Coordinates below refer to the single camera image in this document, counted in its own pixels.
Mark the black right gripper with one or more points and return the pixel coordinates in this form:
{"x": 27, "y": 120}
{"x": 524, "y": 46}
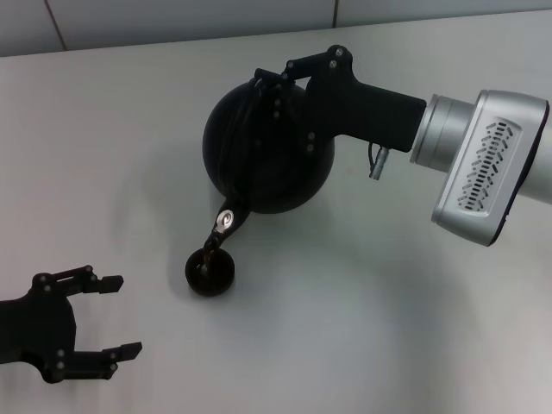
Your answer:
{"x": 366, "y": 112}

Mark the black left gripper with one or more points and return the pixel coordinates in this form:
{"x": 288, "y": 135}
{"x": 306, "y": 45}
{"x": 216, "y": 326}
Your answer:
{"x": 43, "y": 325}

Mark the small dark brown teacup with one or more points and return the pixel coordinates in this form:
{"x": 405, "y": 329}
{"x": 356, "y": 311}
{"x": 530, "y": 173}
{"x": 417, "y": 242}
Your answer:
{"x": 215, "y": 280}

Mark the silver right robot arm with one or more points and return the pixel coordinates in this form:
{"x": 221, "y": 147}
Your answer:
{"x": 474, "y": 164}

